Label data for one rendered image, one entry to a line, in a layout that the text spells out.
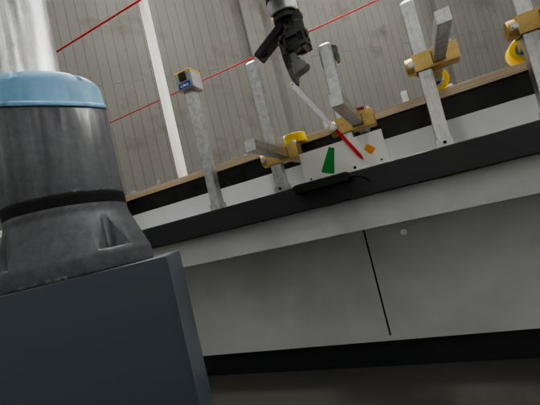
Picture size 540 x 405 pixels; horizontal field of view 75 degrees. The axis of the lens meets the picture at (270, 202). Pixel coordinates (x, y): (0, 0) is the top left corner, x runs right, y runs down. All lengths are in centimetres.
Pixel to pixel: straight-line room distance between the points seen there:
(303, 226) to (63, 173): 83
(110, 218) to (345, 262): 101
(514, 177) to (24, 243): 106
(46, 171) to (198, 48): 554
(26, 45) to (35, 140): 30
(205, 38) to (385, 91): 304
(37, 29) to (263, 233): 82
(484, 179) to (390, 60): 577
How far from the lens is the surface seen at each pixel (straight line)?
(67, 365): 44
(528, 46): 117
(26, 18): 81
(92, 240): 47
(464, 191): 111
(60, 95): 53
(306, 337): 149
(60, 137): 51
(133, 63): 591
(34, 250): 48
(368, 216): 112
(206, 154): 131
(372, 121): 111
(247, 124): 556
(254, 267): 149
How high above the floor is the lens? 61
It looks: 3 degrees up
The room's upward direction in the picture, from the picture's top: 14 degrees counter-clockwise
